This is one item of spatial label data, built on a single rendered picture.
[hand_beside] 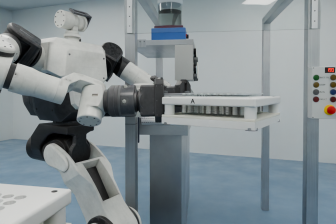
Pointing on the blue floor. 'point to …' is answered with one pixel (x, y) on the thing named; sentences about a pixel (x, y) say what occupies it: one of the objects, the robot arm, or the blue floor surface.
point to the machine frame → (311, 42)
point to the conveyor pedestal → (169, 179)
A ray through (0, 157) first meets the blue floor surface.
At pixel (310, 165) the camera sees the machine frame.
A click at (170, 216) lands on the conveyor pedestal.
